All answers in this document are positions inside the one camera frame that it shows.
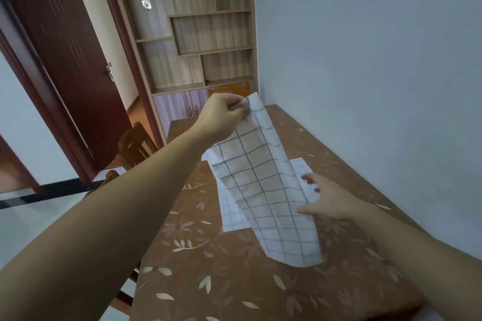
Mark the person's left hand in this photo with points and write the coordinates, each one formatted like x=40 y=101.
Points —
x=218 y=115

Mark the person's right hand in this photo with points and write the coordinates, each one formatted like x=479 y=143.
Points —
x=335 y=200

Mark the person's right thumb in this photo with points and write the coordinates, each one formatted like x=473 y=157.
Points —
x=308 y=210

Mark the person's left fingers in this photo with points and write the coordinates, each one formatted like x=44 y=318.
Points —
x=238 y=105

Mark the white grid-patterned cloth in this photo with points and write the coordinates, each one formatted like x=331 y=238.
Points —
x=260 y=181

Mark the person's right forearm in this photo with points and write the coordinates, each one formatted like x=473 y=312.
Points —
x=425 y=260

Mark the person's left forearm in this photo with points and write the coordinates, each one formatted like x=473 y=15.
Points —
x=113 y=219

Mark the light wooden shelf cabinet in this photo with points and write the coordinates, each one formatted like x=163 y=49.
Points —
x=195 y=31

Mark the brown floral tablecloth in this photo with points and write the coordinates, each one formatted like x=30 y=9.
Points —
x=233 y=279

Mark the brown wooden chair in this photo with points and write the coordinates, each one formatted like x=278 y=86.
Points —
x=126 y=294
x=137 y=144

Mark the dark brown wooden door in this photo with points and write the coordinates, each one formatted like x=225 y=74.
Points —
x=71 y=68

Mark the black metal bar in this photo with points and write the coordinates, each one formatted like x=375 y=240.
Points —
x=49 y=191

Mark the dark brown door frame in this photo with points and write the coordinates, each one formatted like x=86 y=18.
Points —
x=124 y=50

